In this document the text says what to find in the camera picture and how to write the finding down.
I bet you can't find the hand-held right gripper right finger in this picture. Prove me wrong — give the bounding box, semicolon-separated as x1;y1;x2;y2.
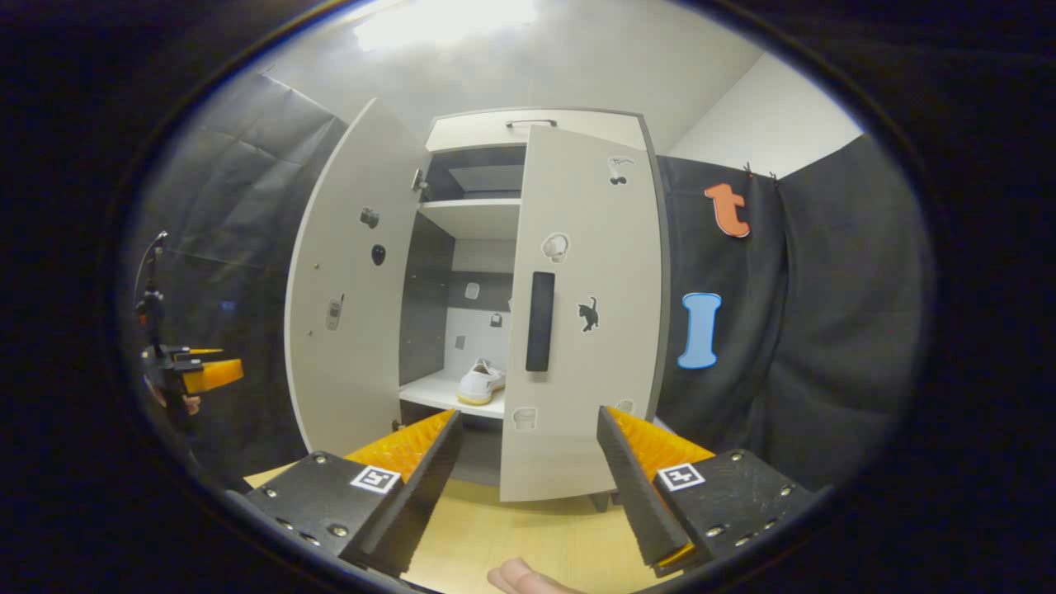
596;406;818;578

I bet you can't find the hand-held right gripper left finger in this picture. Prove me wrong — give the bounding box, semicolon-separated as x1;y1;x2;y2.
246;408;464;578

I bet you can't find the white canvas shoe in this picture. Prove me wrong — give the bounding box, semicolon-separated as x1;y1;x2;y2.
456;358;507;406

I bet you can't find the white door with phone sticker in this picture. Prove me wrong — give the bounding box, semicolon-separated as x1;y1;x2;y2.
283;97;430;457

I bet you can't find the white door with cat sticker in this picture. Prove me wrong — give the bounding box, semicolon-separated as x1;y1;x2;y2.
499;124;665;504

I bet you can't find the white and grey shoe cabinet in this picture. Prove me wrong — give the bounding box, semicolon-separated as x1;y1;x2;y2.
396;106;671;514

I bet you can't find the white cabinet drawer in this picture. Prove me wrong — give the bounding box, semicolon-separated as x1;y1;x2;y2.
425;108;646;153

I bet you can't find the black backdrop cloth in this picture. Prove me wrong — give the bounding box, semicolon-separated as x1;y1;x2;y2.
124;70;933;492

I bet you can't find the black cable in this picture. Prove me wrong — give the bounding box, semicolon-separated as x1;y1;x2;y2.
134;231;170;308

